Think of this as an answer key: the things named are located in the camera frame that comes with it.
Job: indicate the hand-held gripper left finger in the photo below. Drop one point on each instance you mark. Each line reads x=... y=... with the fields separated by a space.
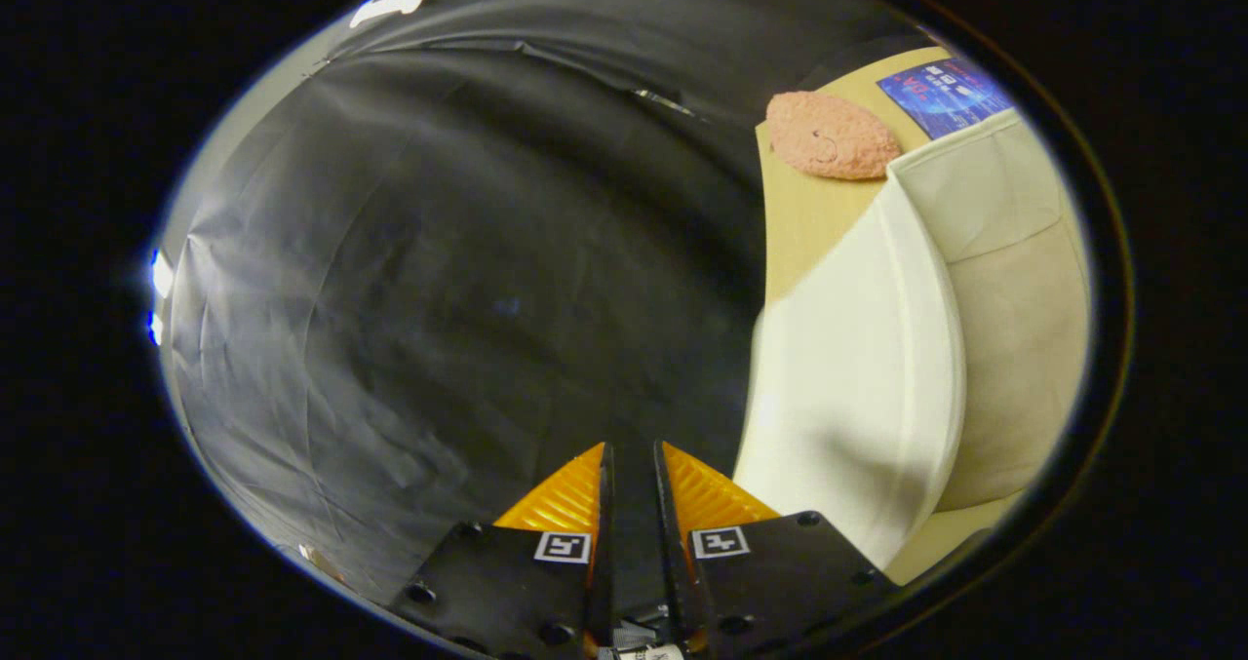
x=606 y=543

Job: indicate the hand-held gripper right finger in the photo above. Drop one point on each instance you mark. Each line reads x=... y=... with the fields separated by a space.
x=668 y=543

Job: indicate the beige fabric storage box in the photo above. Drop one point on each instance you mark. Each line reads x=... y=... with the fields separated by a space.
x=858 y=368

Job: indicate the black backdrop cloth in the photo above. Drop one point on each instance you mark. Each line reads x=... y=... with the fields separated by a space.
x=439 y=280

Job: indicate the pink bumpy oval object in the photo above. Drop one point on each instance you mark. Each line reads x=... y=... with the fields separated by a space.
x=829 y=135

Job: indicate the blue cover book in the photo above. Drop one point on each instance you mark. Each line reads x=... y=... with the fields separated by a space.
x=941 y=95

